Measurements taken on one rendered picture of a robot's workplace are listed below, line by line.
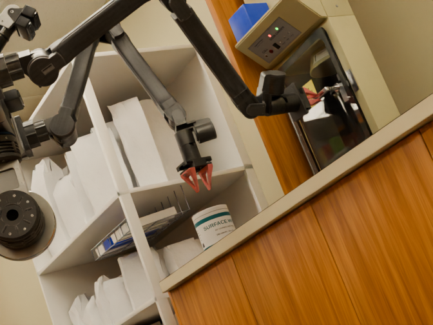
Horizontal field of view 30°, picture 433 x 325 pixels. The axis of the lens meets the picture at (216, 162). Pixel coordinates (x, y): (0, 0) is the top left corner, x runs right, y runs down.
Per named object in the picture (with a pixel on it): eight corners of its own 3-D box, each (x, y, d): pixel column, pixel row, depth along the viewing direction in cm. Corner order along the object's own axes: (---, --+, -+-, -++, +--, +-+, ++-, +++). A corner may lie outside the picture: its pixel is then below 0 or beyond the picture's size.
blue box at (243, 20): (261, 41, 269) (251, 18, 272) (277, 25, 262) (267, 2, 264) (237, 44, 264) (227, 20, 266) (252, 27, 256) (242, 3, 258)
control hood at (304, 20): (272, 69, 268) (261, 43, 271) (328, 16, 243) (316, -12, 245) (244, 73, 262) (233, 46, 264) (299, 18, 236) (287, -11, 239)
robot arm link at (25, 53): (11, 54, 210) (12, 59, 205) (49, 42, 212) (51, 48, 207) (22, 86, 214) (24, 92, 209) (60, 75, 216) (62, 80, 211)
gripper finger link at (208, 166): (220, 184, 252) (211, 157, 255) (202, 188, 248) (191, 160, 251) (211, 192, 258) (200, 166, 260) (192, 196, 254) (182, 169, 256)
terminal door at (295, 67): (321, 183, 257) (274, 73, 267) (376, 144, 232) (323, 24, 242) (319, 184, 256) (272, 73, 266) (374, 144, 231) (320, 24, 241)
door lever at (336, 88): (325, 104, 247) (321, 96, 247) (341, 89, 239) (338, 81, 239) (311, 106, 244) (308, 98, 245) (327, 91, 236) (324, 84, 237)
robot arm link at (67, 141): (41, 128, 260) (38, 121, 255) (71, 118, 261) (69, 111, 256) (49, 153, 257) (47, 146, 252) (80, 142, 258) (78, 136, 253)
